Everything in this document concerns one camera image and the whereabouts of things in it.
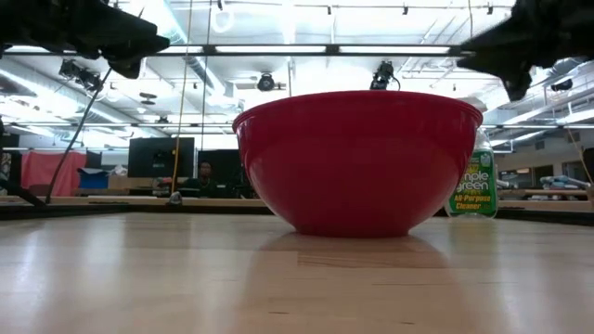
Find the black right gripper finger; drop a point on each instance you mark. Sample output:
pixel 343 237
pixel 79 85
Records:
pixel 506 53

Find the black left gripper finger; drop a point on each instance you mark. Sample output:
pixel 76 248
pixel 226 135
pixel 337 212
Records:
pixel 130 44

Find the black ceiling mounted device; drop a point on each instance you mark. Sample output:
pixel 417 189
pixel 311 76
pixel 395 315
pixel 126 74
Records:
pixel 81 74

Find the black computer monitor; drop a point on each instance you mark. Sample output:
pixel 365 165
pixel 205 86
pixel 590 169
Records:
pixel 158 158
pixel 225 167

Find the green cleaner spray bottle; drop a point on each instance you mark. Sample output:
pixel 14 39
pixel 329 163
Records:
pixel 475 190

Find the blue storage bin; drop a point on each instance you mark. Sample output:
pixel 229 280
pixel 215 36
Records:
pixel 93 180

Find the black ceiling spotlight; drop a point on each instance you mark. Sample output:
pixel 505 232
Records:
pixel 266 82

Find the red cloth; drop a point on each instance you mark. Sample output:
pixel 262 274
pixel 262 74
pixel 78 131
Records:
pixel 46 171

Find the person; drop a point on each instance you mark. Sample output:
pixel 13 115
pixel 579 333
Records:
pixel 203 178

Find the light wood desk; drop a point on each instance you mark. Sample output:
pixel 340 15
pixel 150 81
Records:
pixel 116 201

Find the large red bowl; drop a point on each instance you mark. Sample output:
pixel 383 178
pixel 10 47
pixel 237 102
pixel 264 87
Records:
pixel 357 171

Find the black overhead camera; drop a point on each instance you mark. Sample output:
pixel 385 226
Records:
pixel 382 74

